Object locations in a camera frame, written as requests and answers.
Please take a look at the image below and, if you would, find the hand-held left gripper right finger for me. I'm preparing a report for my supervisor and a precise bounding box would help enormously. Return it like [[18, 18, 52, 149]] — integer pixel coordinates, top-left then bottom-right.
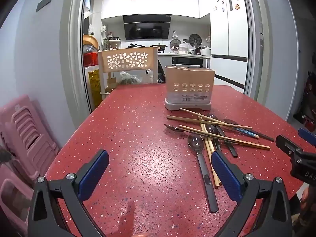
[[211, 150, 293, 237]]

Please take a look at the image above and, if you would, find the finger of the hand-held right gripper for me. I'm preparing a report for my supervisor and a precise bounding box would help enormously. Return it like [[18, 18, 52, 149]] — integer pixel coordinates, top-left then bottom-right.
[[276, 134, 306, 160], [298, 128, 316, 146]]

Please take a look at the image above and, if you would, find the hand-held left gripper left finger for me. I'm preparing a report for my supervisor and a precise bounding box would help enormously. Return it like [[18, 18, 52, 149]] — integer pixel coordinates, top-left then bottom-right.
[[28, 150, 109, 237]]

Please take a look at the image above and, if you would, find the wooden chopstick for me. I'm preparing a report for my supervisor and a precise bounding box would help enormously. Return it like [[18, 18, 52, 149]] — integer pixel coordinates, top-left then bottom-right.
[[201, 122, 221, 187], [179, 108, 253, 130], [179, 125, 271, 150], [199, 115, 221, 189], [166, 115, 260, 139]]

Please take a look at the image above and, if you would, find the large spoon with slotted handle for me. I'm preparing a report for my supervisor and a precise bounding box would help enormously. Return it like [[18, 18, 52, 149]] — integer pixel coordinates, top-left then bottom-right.
[[187, 134, 220, 213]]

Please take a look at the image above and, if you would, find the steel spoon with black handle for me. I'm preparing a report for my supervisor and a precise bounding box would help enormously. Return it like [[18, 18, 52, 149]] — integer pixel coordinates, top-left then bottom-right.
[[205, 124, 224, 153], [206, 113, 239, 158]]

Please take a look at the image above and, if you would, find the spoon with blue patterned handle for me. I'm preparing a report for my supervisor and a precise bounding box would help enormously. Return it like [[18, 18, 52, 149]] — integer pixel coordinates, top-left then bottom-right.
[[223, 118, 275, 142]]

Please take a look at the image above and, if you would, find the small steel spoon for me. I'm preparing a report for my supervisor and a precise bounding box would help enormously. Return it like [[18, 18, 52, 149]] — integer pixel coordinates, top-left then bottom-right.
[[164, 124, 188, 133]]

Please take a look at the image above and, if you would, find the beige plastic utensil holder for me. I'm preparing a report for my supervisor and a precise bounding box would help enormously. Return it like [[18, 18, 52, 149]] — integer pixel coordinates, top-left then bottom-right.
[[164, 65, 216, 111]]

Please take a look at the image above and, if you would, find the person's right hand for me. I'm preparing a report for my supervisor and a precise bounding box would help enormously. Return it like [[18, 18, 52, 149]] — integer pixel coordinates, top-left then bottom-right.
[[301, 186, 316, 204]]

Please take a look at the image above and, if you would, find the pink plastic stool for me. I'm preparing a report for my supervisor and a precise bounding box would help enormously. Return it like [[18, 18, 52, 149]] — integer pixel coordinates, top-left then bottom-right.
[[0, 94, 60, 179], [0, 164, 35, 237]]

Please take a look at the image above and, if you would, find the yellow bag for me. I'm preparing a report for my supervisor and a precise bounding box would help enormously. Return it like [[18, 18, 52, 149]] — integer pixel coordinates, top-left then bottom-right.
[[88, 69, 103, 109]]

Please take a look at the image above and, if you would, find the plastic bag of vegetables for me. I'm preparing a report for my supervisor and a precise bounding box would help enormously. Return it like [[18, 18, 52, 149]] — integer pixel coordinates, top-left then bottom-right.
[[119, 71, 143, 85]]

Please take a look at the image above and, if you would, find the red plastic basket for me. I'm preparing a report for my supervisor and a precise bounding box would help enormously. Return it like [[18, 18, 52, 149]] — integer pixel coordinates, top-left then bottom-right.
[[84, 52, 99, 68]]

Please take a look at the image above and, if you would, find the beige flower-cutout basket cart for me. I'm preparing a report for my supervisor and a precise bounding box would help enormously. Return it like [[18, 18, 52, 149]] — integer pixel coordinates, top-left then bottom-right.
[[97, 46, 161, 95]]

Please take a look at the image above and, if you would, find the built-in black oven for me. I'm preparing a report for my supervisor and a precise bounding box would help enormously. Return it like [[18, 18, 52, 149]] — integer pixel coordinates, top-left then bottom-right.
[[171, 56, 204, 69]]

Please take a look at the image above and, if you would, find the white refrigerator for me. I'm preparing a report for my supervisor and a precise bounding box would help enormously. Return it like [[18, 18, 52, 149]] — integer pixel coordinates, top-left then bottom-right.
[[210, 0, 250, 90]]

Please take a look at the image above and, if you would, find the seasoning rack with jars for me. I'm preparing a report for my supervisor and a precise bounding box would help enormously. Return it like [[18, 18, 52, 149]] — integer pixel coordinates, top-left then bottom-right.
[[102, 37, 121, 50]]

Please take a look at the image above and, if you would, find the orange bowl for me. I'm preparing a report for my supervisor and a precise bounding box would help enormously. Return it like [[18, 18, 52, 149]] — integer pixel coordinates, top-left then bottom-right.
[[82, 34, 100, 51]]

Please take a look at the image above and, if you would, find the round dark pan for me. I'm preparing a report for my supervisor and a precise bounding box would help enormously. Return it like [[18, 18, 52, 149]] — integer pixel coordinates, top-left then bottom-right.
[[189, 33, 203, 46]]

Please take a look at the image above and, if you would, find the black cooking pot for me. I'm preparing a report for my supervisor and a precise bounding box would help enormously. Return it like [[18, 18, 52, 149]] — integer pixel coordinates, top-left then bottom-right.
[[150, 43, 167, 53]]

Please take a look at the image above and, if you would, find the black range hood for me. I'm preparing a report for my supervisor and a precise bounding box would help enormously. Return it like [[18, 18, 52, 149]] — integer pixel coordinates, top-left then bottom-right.
[[123, 14, 172, 41]]

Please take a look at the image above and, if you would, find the dark wall plate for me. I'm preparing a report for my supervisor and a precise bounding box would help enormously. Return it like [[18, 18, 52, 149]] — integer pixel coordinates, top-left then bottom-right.
[[36, 0, 54, 12]]

